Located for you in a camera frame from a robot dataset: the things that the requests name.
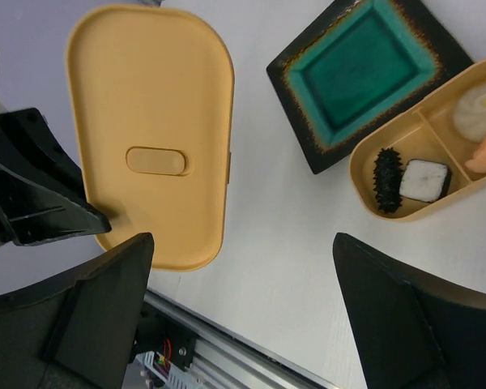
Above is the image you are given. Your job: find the white rice ball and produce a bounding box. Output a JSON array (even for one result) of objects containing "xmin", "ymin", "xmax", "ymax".
[{"xmin": 452, "ymin": 84, "xmax": 486, "ymax": 143}]

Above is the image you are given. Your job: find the black seaweed piece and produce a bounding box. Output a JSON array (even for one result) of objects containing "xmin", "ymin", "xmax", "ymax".
[{"xmin": 373, "ymin": 147, "xmax": 403, "ymax": 214}]

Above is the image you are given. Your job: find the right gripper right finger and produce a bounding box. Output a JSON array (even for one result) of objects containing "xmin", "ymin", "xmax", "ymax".
[{"xmin": 333, "ymin": 233, "xmax": 486, "ymax": 388}]

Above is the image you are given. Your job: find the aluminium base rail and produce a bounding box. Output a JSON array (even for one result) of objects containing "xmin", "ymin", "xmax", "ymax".
[{"xmin": 140, "ymin": 290, "xmax": 335, "ymax": 388}]

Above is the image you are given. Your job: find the white slotted cable duct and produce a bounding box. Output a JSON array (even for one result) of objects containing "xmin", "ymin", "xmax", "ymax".
[{"xmin": 131, "ymin": 351, "xmax": 204, "ymax": 389}]

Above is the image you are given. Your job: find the white tofu cube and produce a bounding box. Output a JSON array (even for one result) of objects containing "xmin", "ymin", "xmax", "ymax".
[{"xmin": 399, "ymin": 159, "xmax": 452, "ymax": 203}]

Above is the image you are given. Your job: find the orange lunch box lid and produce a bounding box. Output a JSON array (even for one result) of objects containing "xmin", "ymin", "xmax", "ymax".
[{"xmin": 66, "ymin": 4, "xmax": 234, "ymax": 271}]

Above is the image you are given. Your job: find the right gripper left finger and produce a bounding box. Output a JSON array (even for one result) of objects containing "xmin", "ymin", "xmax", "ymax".
[{"xmin": 0, "ymin": 233, "xmax": 154, "ymax": 388}]

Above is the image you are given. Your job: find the square teal black plate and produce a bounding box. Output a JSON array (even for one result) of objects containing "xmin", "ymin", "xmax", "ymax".
[{"xmin": 266, "ymin": 0, "xmax": 473, "ymax": 174}]

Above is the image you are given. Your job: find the orange lunch box base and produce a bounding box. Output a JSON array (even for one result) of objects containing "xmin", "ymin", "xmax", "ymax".
[{"xmin": 349, "ymin": 60, "xmax": 486, "ymax": 221}]

